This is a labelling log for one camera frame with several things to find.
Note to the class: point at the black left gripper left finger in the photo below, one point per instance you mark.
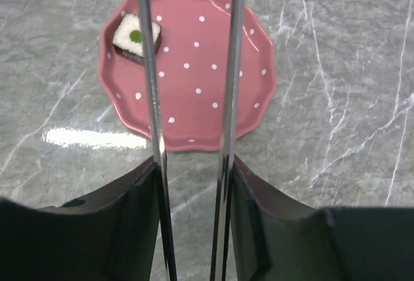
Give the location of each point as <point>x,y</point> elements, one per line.
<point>107,234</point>

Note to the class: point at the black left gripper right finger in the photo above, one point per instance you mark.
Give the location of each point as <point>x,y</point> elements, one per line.
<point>276,237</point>

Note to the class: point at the metal serving tongs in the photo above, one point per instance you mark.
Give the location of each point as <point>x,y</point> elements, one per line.
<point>226,163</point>

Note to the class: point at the pink dotted plate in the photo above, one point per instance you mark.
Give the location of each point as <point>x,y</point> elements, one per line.
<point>191,67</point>

